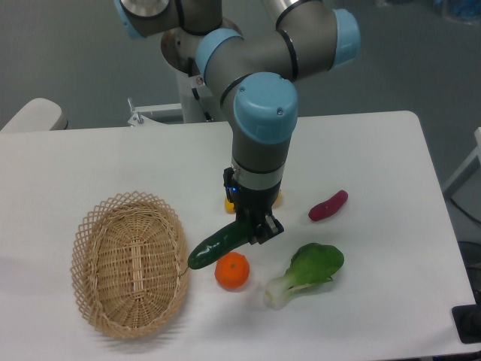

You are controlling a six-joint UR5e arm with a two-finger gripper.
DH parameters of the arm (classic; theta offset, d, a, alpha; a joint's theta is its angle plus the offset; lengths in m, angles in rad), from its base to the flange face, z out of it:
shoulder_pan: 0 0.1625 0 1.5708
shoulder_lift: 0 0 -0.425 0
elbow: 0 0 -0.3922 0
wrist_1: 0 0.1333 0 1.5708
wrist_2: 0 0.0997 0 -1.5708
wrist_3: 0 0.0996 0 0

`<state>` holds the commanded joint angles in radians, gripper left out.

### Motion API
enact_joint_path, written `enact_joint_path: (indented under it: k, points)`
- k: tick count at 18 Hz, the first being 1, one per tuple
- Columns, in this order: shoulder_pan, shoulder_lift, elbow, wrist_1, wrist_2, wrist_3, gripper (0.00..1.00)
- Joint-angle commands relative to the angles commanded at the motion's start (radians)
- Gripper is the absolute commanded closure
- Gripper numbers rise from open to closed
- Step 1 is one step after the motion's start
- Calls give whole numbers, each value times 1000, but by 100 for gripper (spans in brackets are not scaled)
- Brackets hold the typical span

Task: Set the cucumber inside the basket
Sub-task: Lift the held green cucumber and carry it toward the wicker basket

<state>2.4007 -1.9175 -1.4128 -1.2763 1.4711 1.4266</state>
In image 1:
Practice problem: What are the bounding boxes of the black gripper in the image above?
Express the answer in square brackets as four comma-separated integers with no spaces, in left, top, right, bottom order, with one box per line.
[223,167,284,244]

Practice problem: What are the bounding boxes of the green cucumber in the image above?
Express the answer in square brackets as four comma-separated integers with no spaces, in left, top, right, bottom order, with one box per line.
[188,221,253,270]

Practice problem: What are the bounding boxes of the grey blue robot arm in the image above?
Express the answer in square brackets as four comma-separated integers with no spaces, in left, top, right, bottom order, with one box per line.
[115,1,361,244]

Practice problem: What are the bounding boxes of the woven wicker basket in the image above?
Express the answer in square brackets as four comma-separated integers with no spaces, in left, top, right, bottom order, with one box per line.
[71,191,189,339]

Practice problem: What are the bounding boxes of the yellow mango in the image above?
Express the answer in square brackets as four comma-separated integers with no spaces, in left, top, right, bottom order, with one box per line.
[224,191,283,214]

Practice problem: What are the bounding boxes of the green bok choy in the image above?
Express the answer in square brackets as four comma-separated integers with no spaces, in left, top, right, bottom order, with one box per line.
[264,243,344,309]

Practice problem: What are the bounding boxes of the orange tangerine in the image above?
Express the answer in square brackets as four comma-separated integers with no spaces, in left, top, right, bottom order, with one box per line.
[214,252,250,290]

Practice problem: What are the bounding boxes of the purple sweet potato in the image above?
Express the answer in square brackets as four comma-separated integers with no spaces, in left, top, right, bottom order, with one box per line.
[308,190,349,222]

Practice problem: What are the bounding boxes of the black device at table edge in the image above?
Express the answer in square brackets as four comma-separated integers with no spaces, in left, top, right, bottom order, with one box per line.
[452,305,480,344]

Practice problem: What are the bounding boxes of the white chair armrest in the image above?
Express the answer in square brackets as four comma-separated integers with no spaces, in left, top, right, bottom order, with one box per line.
[1,98,68,134]

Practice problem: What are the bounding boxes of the white furniture frame right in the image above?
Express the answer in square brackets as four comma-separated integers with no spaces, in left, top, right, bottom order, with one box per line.
[442,127,480,199]

